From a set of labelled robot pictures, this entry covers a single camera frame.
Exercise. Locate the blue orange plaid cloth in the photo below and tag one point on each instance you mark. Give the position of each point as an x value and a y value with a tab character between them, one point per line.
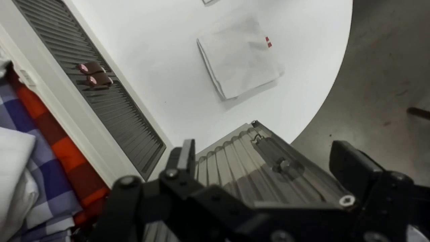
67	153

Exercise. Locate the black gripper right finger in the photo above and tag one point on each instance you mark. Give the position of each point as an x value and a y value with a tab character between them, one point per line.
357	170

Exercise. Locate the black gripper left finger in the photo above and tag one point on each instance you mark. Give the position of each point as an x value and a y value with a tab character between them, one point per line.
185	157

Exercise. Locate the tinted ribbed cabinet door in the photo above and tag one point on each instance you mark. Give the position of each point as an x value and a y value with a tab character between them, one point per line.
232	166
53	32
129	135

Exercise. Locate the white stackable cabinet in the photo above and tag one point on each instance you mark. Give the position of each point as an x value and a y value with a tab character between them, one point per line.
71	116

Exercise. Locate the folded white towel red stripe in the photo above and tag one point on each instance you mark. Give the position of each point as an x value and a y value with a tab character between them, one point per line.
242	63

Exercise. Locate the blue checkered cloth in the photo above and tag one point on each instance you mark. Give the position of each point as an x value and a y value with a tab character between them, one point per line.
48	179

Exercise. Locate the plain white folded cloth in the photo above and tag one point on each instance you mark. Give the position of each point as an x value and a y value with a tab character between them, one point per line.
14	170

